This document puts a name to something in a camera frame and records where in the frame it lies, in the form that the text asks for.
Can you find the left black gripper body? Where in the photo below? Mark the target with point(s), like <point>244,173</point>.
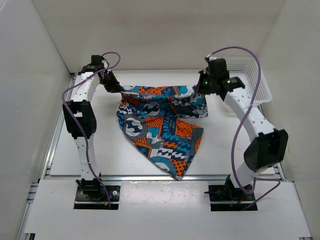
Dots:
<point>109,81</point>

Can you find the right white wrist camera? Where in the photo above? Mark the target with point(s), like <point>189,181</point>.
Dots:
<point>210,58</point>

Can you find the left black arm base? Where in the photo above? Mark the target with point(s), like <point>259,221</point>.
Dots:
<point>84,201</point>

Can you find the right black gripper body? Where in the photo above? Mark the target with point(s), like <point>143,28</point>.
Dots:
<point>205,83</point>

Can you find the left aluminium rail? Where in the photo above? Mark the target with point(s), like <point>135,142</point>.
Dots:
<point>38,123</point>

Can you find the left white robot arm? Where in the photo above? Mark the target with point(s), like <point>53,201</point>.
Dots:
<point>81,122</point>

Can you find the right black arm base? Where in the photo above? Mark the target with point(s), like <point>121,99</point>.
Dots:
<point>223,200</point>

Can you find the right aluminium rail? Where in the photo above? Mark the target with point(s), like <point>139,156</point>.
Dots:
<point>280,173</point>

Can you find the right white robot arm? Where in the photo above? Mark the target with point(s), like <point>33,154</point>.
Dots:
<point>267,144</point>

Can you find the colourful patterned shorts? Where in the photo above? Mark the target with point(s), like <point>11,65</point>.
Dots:
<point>152,118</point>

